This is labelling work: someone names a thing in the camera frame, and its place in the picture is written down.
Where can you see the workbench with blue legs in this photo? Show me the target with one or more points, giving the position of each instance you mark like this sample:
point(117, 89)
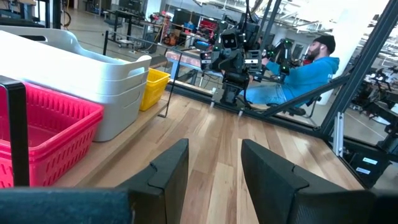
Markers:
point(183, 59)

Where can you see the silver corner bracket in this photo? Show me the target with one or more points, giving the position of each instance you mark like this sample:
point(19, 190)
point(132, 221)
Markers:
point(338, 133)

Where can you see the black table frame rail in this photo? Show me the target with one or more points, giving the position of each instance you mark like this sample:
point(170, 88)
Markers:
point(192, 93)

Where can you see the black background workstation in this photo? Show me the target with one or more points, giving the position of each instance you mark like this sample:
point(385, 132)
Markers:
point(382, 105)

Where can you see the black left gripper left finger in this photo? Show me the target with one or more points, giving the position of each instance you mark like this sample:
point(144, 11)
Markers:
point(164, 186)

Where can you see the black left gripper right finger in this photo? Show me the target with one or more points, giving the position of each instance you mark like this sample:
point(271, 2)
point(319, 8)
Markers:
point(273, 186)

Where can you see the person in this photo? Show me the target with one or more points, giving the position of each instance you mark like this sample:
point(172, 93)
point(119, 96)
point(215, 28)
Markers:
point(311, 77)

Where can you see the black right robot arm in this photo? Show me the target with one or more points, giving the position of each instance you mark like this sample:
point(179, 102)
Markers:
point(233, 90)

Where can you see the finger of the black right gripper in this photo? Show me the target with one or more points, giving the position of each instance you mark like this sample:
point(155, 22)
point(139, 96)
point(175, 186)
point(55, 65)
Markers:
point(252, 67)
point(206, 65)

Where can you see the black diagonal frame brace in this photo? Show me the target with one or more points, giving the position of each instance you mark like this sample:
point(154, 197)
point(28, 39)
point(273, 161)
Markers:
point(311, 95)

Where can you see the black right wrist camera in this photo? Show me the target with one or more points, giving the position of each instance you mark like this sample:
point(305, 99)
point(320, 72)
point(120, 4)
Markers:
point(229, 40)

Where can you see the black box with white labels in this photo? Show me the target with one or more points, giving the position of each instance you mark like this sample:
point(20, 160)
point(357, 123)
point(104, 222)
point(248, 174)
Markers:
point(351, 168)

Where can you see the black upright frame beam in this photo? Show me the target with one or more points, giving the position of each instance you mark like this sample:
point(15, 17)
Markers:
point(357, 77)

